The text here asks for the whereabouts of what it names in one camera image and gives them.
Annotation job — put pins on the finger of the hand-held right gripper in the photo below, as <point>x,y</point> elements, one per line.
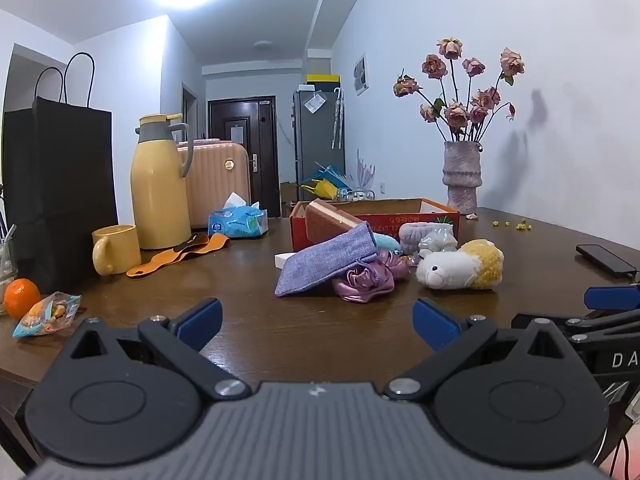
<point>600,330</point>
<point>612,297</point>

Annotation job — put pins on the yellow box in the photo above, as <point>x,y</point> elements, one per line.
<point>322,79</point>

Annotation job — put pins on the light blue plush toy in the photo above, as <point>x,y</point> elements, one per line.
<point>387,244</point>

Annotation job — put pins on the tangerine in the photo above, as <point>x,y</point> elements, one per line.
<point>22,297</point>

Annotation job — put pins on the orange cardboard box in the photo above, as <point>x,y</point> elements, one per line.
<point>430,217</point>

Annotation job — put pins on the blue and yellow bag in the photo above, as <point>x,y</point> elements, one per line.
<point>325,187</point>

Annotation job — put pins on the folded white umbrella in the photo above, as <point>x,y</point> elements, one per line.
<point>337,120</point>

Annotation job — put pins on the black smartphone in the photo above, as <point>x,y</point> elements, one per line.
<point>602,257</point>

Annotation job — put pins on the glass with straws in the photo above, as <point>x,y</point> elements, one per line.
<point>6,265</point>

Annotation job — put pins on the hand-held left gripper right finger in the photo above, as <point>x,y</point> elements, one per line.
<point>435,322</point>

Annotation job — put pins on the yellow thermos jug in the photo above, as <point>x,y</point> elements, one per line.
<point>160,195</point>

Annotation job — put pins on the purple fabric pouch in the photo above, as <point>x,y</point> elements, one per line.
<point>320,265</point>

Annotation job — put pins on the purple satin scrunchie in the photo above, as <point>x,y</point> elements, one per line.
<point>360,282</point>

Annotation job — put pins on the lilac fluffy towel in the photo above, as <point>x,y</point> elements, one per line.
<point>415,235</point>

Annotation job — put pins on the wall picture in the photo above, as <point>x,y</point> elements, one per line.
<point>361,74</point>

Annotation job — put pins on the dark brown door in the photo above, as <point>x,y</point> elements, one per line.
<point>220,130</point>

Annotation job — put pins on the grey refrigerator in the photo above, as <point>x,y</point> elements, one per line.
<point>310,150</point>

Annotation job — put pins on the yellow mug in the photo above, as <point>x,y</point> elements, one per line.
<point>120,252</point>

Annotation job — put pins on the dried pink rose bouquet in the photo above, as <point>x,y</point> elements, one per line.
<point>456,115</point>

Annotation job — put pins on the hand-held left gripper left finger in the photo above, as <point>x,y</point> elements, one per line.
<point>200,317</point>

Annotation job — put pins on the blue tissue pack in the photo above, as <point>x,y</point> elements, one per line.
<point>237,220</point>

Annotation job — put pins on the white and yellow sheep plush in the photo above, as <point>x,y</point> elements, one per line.
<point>450,267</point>

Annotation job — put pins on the grey side door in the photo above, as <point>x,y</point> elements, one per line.
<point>189,110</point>

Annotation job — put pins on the mauve textured vase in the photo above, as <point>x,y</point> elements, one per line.
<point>462,180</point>

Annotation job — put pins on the clear plastic bag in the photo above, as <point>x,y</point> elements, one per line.
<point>440,240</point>

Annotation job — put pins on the peach ribbed suitcase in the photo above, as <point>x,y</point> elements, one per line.
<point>215,180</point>

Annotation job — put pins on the small white box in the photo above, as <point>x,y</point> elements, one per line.
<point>285,260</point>

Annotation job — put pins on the yellow crumbs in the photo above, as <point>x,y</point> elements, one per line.
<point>522,226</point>

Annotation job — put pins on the clear snack packet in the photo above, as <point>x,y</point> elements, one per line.
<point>47,312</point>

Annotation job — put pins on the black paper bag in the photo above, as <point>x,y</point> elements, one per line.
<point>60,185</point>

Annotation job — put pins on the purple decorative stems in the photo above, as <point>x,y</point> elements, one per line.
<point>365,172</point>

